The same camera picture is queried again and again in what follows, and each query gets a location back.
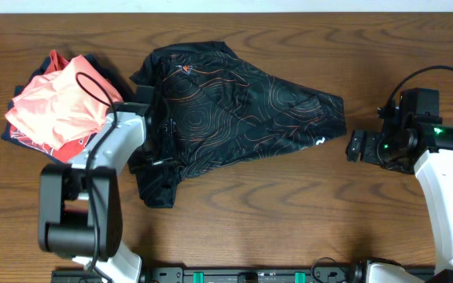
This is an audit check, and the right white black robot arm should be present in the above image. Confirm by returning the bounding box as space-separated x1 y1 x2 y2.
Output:
345 88 453 282

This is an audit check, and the folded salmon pink shirt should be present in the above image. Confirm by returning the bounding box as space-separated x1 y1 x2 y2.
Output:
6 55 123 150

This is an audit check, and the black orange patterned jersey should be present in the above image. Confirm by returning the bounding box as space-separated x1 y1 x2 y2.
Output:
127 40 348 209

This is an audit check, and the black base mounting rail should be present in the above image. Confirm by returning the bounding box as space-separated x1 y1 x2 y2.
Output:
50 266 434 283

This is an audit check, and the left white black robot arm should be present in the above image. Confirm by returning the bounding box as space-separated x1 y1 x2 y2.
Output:
39 86 180 282

